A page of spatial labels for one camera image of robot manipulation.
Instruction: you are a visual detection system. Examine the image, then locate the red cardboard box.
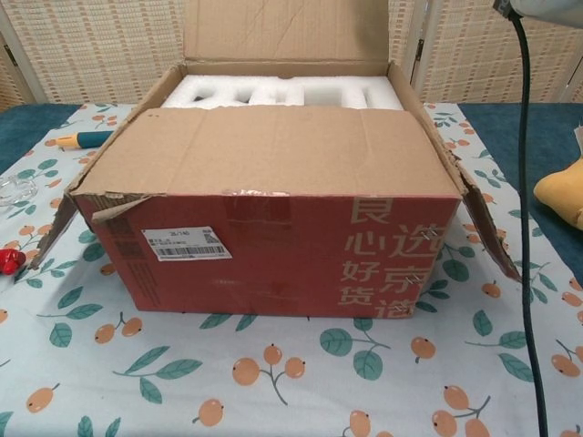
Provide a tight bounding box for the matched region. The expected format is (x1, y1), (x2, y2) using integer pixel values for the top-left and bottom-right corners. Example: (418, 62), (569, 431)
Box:
(27, 0), (523, 320)

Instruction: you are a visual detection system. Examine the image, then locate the white foam insert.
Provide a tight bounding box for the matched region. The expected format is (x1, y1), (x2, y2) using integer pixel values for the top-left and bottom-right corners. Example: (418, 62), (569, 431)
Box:
(159, 75), (405, 112)

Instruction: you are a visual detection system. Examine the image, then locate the floral fruit print tablecloth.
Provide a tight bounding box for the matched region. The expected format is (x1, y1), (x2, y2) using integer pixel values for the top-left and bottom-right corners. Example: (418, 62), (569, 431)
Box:
(0, 102), (583, 437)

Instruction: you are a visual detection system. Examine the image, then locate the woven folding screen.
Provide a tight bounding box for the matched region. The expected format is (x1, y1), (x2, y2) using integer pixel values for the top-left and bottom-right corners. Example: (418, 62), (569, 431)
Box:
(0, 0), (583, 113)

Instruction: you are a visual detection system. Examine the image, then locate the yellow plush toy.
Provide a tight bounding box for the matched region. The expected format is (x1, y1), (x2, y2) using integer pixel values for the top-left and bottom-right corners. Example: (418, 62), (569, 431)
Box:
(533, 154), (583, 227)

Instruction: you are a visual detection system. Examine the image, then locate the clear glass dish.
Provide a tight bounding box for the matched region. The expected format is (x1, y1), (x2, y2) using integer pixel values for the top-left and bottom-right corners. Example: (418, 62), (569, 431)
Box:
(0, 175), (38, 210)

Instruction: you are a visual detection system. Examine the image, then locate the black device with red cap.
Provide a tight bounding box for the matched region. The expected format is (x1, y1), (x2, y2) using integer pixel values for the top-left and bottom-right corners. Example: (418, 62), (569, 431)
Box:
(0, 249), (26, 276)

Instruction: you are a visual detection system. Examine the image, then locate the teal handled lint roller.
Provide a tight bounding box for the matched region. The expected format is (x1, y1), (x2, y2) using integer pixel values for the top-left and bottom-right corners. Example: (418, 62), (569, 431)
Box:
(56, 129), (116, 150)

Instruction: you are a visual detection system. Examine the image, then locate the black cable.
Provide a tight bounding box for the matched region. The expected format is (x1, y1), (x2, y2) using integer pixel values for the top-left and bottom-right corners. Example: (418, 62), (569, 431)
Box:
(494, 0), (555, 437)

